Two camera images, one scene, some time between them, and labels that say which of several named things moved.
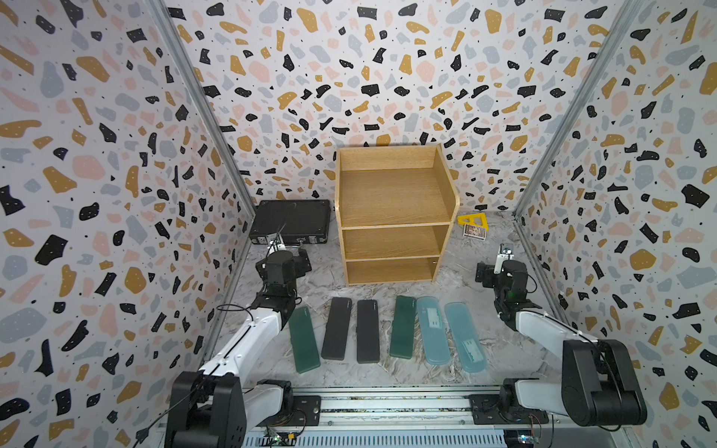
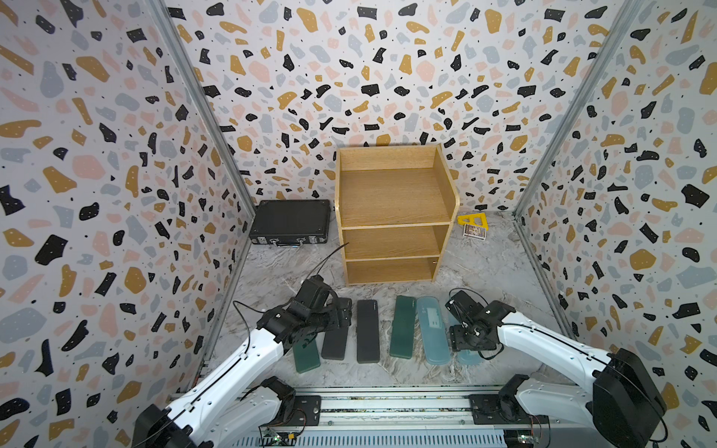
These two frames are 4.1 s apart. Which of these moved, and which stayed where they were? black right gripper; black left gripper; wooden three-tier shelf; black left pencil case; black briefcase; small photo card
Moved: black right gripper; black left gripper
Stayed: small photo card; wooden three-tier shelf; black left pencil case; black briefcase
